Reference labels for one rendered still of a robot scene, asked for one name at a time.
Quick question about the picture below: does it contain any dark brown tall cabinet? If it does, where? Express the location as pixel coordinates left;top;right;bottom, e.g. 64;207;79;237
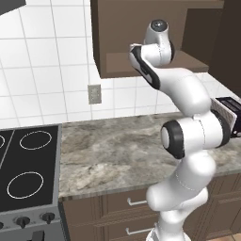
182;0;241;97

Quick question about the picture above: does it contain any dark range hood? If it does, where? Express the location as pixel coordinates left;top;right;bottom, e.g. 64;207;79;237
0;0;27;16

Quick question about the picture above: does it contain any brown wall cabinet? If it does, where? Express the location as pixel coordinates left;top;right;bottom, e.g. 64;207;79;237
89;0;226;80

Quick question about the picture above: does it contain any silver drawer handle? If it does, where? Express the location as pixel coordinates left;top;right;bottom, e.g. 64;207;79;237
126;197;149;207
124;223;158;236

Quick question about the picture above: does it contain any black hob stove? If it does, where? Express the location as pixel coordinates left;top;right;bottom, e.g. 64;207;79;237
0;124;65;241

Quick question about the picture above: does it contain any grey wall outlet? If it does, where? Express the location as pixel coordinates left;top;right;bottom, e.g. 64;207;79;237
87;84;103;105

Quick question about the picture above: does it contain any black and white toaster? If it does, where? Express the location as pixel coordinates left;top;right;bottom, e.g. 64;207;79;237
210;96;241;139

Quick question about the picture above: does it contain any brown base cabinet door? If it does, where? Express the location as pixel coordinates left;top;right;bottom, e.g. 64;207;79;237
201;174;241;241

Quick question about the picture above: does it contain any brown drawer front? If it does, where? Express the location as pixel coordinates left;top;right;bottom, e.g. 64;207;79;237
101;187;158;218
103;214;160;241

